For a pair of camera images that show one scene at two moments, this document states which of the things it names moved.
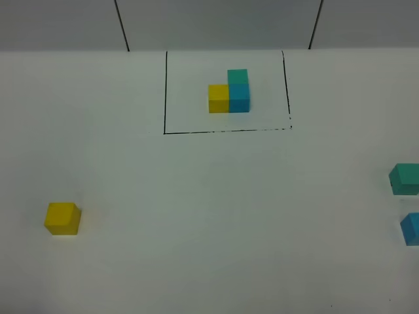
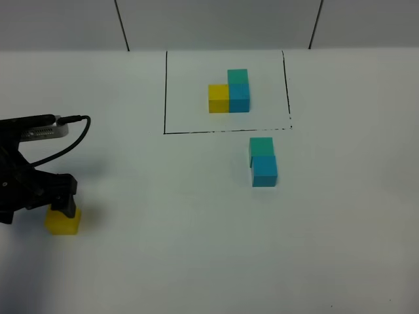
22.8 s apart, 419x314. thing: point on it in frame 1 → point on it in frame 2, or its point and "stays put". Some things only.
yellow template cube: x=218 y=99 stays put
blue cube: x=410 y=227 → x=264 y=171
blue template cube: x=239 y=97 stays put
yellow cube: x=63 y=218 stays put
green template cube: x=237 y=76 stays put
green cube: x=404 y=178 → x=260 y=146
